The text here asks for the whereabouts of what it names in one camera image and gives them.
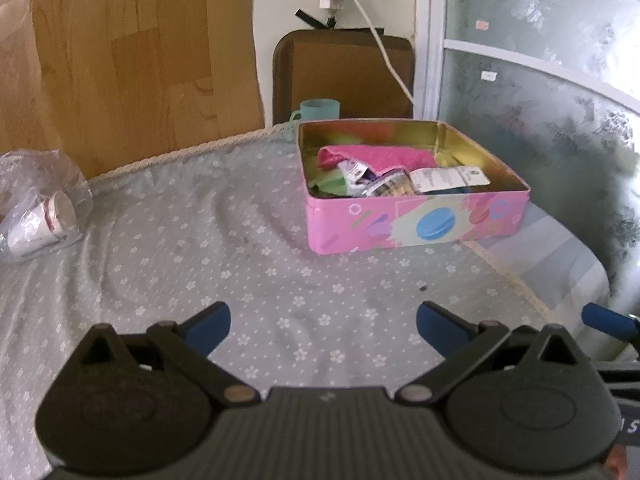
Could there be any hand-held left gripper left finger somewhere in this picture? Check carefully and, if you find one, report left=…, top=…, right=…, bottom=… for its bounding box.
left=80, top=301, right=262, bottom=406

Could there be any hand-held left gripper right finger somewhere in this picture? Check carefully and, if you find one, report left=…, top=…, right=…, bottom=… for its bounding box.
left=397, top=301, right=583, bottom=406

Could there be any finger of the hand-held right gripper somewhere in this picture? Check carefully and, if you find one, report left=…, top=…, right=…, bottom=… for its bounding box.
left=581, top=302, right=640, bottom=342

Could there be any pink macaron print tin box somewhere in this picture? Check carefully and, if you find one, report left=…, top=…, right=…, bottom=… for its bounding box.
left=295, top=119, right=531, bottom=255

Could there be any white labelled packet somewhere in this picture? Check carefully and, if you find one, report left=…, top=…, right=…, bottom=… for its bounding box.
left=410, top=166, right=491, bottom=195

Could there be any pink cloth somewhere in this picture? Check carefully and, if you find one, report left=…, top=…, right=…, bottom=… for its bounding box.
left=316, top=144, right=436, bottom=177

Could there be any grey floral tablecloth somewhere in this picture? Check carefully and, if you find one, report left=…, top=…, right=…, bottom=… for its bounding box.
left=0, top=125, right=613, bottom=480

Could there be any striped blue cloth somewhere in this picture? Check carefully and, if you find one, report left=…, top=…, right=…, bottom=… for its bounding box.
left=465, top=200, right=613, bottom=331

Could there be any plaid foil packet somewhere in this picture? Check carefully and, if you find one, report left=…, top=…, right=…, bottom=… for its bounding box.
left=367, top=172, right=416, bottom=199

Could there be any white purple foil packet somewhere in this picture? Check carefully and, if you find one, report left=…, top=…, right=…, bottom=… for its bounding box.
left=337, top=157, right=383, bottom=196

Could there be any green cloth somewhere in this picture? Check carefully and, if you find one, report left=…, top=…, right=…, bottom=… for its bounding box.
left=307, top=167, right=351, bottom=197

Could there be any white paper cup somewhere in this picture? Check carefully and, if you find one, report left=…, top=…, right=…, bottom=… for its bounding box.
left=35, top=191, right=78, bottom=241
left=6, top=207, right=58, bottom=256

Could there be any clear plastic bag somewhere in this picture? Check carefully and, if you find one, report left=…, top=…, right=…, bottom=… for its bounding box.
left=0, top=149, right=94, bottom=264

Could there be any teal plastic cup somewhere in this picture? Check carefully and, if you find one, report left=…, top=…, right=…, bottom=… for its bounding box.
left=288, top=99, right=342, bottom=133

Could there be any brown chair back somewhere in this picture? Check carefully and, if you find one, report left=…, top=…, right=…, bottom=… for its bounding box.
left=272, top=29, right=416, bottom=126

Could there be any white power cable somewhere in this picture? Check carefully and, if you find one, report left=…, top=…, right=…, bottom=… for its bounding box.
left=337, top=0, right=416, bottom=107

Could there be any white window frame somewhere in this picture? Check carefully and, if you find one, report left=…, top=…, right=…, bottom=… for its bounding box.
left=415, top=0, right=640, bottom=126

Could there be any black strap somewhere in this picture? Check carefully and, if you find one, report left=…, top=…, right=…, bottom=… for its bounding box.
left=295, top=7, right=336, bottom=28

